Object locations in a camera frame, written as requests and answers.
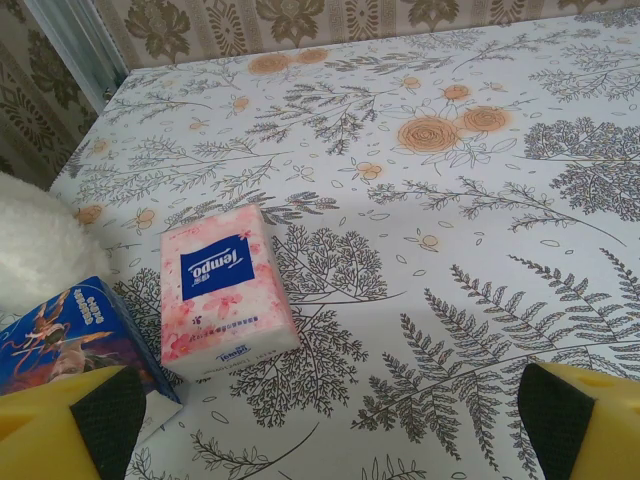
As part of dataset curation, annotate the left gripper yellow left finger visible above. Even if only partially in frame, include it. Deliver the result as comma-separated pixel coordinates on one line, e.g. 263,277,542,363
0,364,151,480

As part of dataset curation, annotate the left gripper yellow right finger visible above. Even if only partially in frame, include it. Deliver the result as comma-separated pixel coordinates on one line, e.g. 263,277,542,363
519,362,640,480

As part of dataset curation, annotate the white teddy bear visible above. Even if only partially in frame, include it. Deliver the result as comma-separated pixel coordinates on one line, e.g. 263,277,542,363
0,172,109,321

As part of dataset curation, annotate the pink Tempo tissue pack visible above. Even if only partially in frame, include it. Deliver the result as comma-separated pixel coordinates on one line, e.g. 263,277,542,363
159,203,302,385

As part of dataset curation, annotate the aluminium corner post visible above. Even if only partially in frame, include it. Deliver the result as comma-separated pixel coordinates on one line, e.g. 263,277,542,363
29,0,126,109

